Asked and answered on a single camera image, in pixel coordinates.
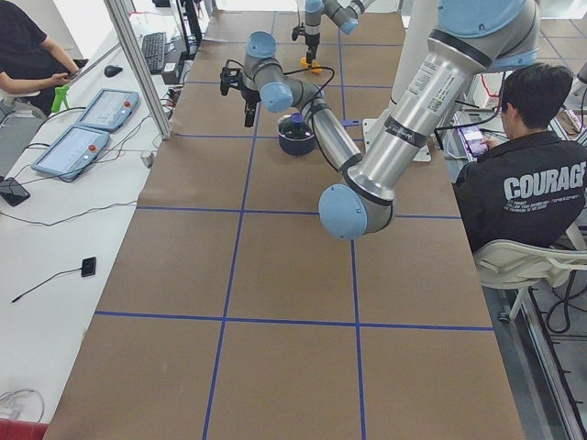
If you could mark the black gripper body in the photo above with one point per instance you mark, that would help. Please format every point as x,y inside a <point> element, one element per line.
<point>249,97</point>
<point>312,42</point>

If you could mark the yellow plastic corn cob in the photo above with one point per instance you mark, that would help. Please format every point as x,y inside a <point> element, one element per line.
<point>312,66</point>

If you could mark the glass lid purple knob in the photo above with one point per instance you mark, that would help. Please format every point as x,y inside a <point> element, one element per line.
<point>293,127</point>

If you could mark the dark blue saucepan purple handle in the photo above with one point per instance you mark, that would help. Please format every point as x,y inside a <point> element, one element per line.
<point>330,137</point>

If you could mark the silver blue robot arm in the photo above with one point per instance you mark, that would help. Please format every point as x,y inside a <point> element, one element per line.
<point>447,43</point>
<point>346,18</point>

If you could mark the orange black power strip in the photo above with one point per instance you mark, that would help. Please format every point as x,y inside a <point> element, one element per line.
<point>171,98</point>

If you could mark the black keyboard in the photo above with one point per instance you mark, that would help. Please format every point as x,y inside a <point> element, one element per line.
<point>153,48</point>

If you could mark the far blue teach pendant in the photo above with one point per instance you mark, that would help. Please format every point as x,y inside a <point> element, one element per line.
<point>109,110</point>

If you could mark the blue teach pendant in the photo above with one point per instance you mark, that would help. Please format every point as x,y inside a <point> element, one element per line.
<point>109,110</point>
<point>73,151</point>

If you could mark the black computer mouse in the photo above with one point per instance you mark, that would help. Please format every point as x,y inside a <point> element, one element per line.
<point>111,71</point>

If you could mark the purple screen smartphone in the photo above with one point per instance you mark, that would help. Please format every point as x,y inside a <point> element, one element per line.
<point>474,142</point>

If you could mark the near blue teach pendant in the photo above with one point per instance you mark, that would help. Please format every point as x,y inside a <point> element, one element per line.
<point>73,151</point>

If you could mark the green clamp tool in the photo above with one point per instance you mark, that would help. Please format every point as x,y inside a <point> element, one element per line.
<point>60,98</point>

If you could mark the brown table mat blue grid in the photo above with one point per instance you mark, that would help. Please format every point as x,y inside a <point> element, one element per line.
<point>230,313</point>

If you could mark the small black device on table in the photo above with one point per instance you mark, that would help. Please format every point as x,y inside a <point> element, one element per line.
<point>88,267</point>

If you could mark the person in black shirt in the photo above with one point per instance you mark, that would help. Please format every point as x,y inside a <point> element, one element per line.
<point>31,61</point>

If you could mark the black smartphone on table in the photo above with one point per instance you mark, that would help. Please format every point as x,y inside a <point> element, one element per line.
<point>12,192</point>

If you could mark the seated person black courage jacket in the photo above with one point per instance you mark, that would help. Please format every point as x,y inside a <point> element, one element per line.
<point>530,188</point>

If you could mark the white office chair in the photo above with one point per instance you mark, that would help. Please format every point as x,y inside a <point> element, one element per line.
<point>508,265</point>

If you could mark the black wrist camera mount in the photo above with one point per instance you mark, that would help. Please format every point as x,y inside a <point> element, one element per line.
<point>297,32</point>
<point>230,78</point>

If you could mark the aluminium frame post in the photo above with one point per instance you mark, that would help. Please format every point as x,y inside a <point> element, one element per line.
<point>119,18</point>

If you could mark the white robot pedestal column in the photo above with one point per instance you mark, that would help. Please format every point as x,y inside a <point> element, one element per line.
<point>418,18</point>

